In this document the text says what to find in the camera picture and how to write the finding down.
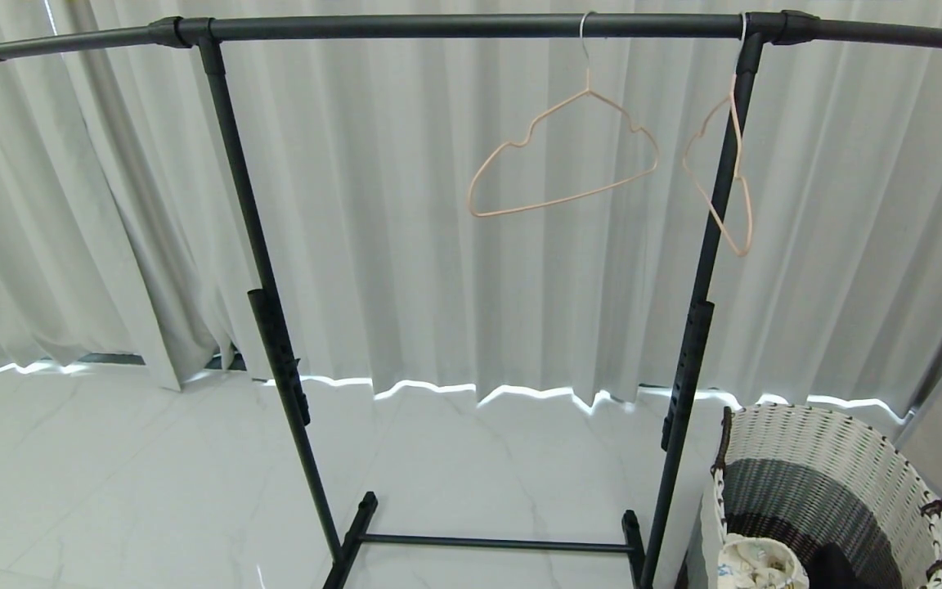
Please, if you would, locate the pink clothes hanger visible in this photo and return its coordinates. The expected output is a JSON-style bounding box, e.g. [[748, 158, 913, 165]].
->
[[681, 11, 755, 259], [468, 11, 660, 219]]

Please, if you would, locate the black garment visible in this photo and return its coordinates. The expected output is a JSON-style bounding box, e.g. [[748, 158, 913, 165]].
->
[[805, 542, 860, 589]]

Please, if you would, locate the black clothes rack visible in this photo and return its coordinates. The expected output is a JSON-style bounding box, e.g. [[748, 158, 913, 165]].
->
[[0, 8, 942, 589]]

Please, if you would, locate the white laundry basket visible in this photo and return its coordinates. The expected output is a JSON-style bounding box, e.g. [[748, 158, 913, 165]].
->
[[710, 402, 942, 589]]

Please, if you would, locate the white curtain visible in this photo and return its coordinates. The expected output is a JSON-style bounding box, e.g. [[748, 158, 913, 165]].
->
[[0, 0, 235, 392], [46, 0, 942, 422]]

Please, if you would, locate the cream printed garment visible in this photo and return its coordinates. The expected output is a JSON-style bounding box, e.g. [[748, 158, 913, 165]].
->
[[716, 533, 810, 589]]

